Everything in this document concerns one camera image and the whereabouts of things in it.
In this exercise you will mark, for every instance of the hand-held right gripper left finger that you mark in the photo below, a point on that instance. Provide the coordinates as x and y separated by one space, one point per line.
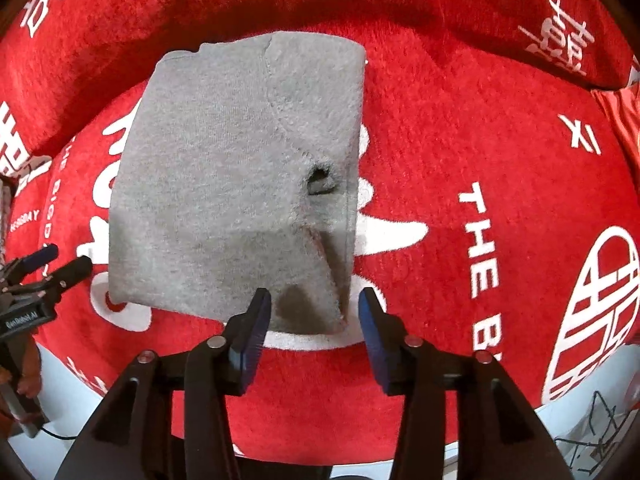
255 330

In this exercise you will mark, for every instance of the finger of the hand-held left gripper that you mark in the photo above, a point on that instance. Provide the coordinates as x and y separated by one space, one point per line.
40 257
72 270

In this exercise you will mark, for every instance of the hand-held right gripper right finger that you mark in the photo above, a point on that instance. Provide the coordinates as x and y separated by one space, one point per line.
372 335

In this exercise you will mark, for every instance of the grey knit garment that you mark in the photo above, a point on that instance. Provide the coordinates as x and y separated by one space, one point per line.
225 185

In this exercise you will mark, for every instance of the person's left hand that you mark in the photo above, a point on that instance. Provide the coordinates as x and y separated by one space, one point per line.
32 370

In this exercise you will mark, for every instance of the patterned fabric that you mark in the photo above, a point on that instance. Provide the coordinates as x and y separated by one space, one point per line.
5 200

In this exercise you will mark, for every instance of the red printed blanket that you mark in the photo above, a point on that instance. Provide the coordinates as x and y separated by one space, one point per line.
450 135

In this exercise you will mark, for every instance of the orange red cloth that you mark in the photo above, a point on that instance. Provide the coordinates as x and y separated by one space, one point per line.
622 115

